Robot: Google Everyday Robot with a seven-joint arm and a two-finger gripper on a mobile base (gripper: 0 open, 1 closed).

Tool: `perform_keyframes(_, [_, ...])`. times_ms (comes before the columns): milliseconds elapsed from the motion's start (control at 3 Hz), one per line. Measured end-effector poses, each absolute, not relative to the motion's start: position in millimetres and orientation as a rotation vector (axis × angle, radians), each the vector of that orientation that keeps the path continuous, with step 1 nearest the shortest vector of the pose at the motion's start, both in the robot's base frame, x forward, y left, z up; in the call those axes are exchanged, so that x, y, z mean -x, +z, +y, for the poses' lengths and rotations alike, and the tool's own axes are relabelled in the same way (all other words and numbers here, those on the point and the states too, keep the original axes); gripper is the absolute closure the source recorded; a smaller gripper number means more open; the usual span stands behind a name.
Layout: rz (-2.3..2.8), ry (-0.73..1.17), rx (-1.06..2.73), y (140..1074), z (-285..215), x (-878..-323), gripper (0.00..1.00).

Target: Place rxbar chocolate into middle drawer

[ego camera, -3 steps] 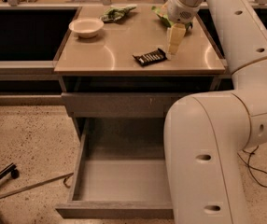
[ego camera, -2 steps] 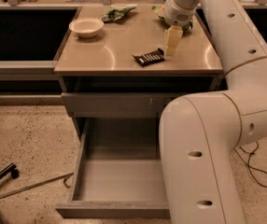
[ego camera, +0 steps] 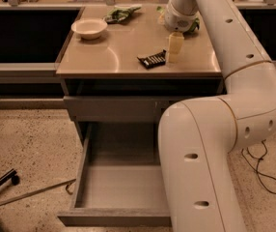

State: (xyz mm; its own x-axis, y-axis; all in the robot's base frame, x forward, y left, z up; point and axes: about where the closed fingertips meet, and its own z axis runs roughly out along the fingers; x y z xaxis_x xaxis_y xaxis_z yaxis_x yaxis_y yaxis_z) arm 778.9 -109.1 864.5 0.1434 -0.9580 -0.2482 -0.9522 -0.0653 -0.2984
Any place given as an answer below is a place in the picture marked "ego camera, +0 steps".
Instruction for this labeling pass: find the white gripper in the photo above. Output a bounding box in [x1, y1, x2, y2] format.
[163, 2, 200, 64]

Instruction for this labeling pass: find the black rxbar chocolate bar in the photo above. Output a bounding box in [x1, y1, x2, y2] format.
[138, 50, 166, 70]

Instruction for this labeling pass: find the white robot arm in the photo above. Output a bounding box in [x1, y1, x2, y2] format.
[158, 0, 276, 232]

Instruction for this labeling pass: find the grey drawer cabinet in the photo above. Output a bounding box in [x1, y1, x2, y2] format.
[56, 5, 224, 139]

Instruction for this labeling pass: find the closed grey top drawer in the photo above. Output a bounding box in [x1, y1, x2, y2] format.
[64, 96, 185, 123]

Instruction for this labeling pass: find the open grey middle drawer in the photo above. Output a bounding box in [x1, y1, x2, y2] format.
[58, 123, 171, 227]

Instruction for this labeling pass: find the dark green snack bag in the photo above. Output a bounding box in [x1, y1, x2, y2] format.
[103, 6, 141, 24]

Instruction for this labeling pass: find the white bowl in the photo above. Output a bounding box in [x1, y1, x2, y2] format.
[71, 18, 108, 40]

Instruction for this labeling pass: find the grey metal floor rod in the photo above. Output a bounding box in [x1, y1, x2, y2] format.
[0, 179, 76, 207]

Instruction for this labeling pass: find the black chair leg with caster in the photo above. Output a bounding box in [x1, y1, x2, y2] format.
[0, 169, 20, 187]

